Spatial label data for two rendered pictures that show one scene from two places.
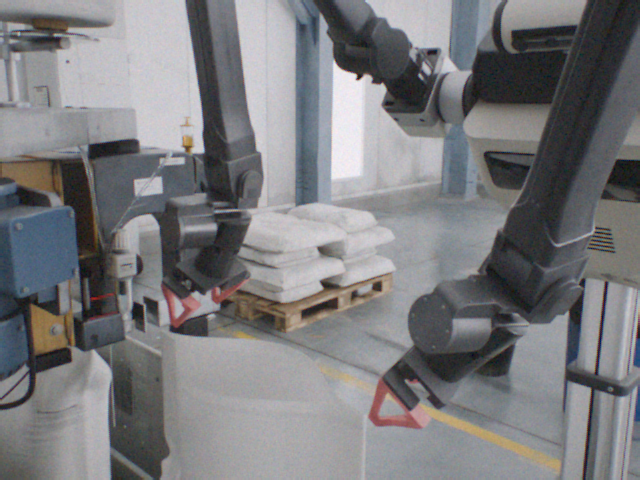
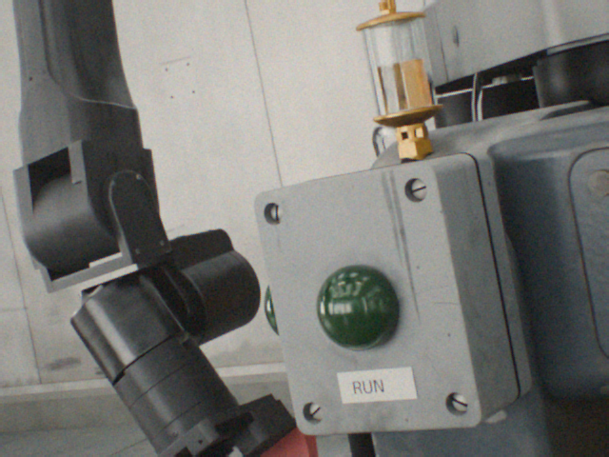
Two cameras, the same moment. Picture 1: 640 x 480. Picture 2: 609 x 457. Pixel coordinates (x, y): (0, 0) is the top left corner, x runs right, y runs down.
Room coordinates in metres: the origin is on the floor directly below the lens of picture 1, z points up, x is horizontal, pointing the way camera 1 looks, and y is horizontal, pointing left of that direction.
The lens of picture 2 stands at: (1.69, 0.13, 1.34)
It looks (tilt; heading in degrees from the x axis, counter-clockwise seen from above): 3 degrees down; 171
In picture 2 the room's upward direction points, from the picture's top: 11 degrees counter-clockwise
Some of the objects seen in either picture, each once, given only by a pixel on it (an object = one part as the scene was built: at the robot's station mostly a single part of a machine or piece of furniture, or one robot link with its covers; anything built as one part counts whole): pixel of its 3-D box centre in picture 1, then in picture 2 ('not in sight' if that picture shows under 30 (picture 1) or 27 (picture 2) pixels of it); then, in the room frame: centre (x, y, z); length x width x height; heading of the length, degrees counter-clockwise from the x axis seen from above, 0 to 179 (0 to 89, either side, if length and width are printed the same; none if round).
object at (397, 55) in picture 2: (187, 135); (399, 67); (1.18, 0.26, 1.37); 0.03 x 0.02 x 0.03; 48
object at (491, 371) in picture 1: (490, 346); not in sight; (3.16, -0.93, 0.13); 0.30 x 0.30 x 0.26
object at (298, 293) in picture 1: (269, 281); not in sight; (4.07, 0.37, 0.20); 0.66 x 0.44 x 0.12; 48
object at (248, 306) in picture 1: (301, 288); not in sight; (4.35, 0.16, 0.07); 1.20 x 0.82 x 0.14; 140
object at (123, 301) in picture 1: (123, 295); not in sight; (1.00, 0.34, 1.11); 0.03 x 0.03 x 0.06
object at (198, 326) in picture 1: (195, 324); not in sight; (1.19, 0.26, 0.98); 0.09 x 0.05 x 0.05; 138
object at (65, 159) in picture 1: (50, 202); not in sight; (1.06, 0.48, 1.26); 0.22 x 0.05 x 0.16; 48
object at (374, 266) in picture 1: (350, 268); not in sight; (4.45, -0.21, 0.20); 0.67 x 0.43 x 0.15; 138
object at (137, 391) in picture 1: (135, 402); not in sight; (1.70, 0.56, 0.53); 1.05 x 0.02 x 0.41; 48
